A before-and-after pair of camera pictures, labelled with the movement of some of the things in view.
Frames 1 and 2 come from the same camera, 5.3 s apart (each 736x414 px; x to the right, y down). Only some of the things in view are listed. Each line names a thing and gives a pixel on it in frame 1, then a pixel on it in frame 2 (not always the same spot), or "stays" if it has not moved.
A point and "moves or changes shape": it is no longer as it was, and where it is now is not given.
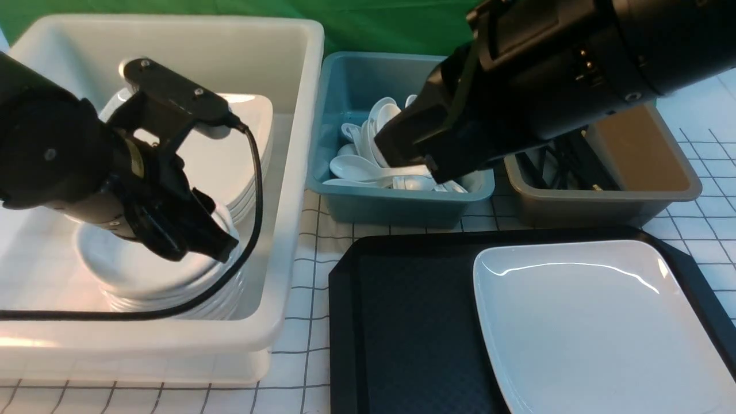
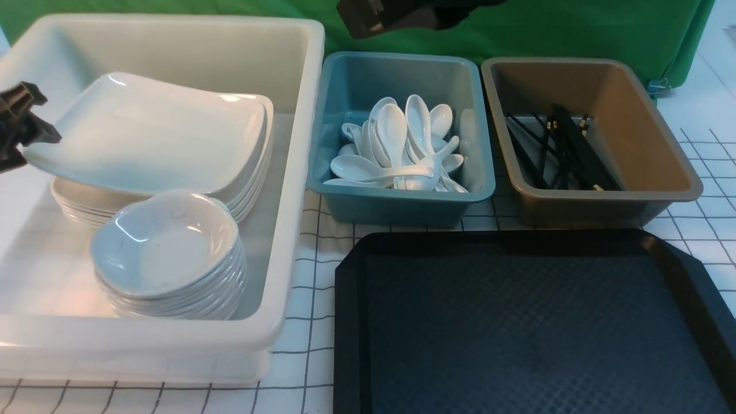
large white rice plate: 601,327 moves or changes shape
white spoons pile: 361,163 stays
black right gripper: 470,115 to 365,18
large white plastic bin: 281,58 stays
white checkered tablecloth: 702,229 stays
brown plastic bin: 649,168 stays
